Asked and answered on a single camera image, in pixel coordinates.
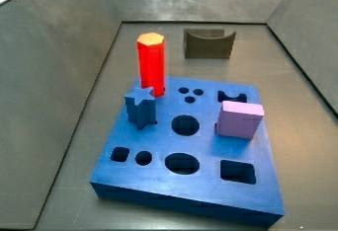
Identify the blue shape sorter board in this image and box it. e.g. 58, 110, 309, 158
90, 77, 285, 228

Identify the black curved fixture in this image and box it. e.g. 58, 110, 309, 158
183, 29, 237, 59

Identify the blue star block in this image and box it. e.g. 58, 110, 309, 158
124, 87, 158, 129

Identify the purple rectangular block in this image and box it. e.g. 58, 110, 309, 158
215, 101, 265, 139

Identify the red hexagonal prism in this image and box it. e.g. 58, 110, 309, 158
138, 33, 166, 97

